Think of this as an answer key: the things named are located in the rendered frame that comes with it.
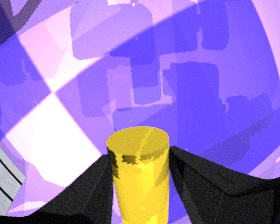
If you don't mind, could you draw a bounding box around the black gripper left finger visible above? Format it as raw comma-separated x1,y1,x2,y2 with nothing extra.
0,153,114,224

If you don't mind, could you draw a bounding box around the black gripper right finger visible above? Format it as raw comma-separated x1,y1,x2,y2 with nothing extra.
169,146,280,224

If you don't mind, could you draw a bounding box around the yellow cylinder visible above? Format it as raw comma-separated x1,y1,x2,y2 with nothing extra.
105,127,170,224

